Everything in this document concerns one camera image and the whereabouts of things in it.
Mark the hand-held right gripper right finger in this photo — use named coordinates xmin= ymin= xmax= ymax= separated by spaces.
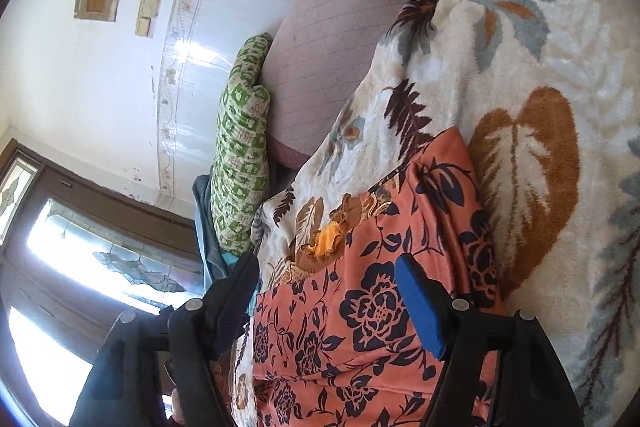
xmin=395 ymin=253 xmax=586 ymax=427

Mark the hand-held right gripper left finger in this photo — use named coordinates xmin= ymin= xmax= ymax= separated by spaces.
xmin=70 ymin=252 xmax=261 ymax=427

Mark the orange floral garment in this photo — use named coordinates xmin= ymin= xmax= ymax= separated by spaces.
xmin=250 ymin=126 xmax=508 ymax=427

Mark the blue grey cloth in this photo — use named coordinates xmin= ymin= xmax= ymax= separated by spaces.
xmin=192 ymin=174 xmax=236 ymax=295

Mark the brown patterned cloth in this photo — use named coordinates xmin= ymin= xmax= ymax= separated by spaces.
xmin=292 ymin=189 xmax=401 ymax=280

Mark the green patterned pillow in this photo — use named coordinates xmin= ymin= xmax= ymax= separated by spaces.
xmin=210 ymin=32 xmax=273 ymax=255

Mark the wooden stained glass window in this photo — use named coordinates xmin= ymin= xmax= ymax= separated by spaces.
xmin=0 ymin=139 xmax=211 ymax=427

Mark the cream leaf printed blanket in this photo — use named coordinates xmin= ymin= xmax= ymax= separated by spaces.
xmin=232 ymin=0 xmax=640 ymax=427

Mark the beige wall switch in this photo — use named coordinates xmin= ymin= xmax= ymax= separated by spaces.
xmin=135 ymin=0 xmax=162 ymax=38

